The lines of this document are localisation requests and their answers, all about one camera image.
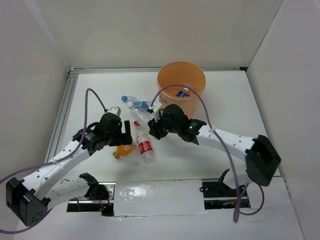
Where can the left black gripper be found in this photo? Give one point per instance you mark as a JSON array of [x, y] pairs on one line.
[[123, 138]]

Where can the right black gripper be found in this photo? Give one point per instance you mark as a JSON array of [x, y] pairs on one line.
[[155, 127]]

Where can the orange juice bottle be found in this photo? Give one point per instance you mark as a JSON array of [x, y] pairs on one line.
[[123, 150]]

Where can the clear unlabeled plastic bottle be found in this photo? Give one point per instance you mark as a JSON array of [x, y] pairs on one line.
[[140, 115]]

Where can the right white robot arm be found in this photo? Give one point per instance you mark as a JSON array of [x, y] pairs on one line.
[[260, 157]]

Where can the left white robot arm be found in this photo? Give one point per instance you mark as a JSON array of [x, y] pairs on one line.
[[32, 197]]

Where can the blue label bottle in bin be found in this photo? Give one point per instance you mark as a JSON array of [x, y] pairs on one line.
[[183, 93]]

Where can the orange plastic bin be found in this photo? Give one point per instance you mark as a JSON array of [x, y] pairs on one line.
[[180, 80]]

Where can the red label water bottle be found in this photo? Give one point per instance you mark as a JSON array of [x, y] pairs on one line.
[[144, 144]]

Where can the crushed blue label bottle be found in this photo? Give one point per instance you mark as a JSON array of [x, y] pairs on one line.
[[144, 104]]

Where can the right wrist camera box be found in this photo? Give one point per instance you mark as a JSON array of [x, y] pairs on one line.
[[154, 108]]

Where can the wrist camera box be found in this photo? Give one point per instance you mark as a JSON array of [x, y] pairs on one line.
[[114, 110], [154, 108]]

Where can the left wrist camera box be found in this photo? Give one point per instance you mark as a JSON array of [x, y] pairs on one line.
[[114, 110]]

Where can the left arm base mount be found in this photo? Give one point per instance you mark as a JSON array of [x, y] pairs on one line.
[[101, 203]]

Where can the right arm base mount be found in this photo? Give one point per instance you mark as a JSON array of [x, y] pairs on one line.
[[218, 195]]

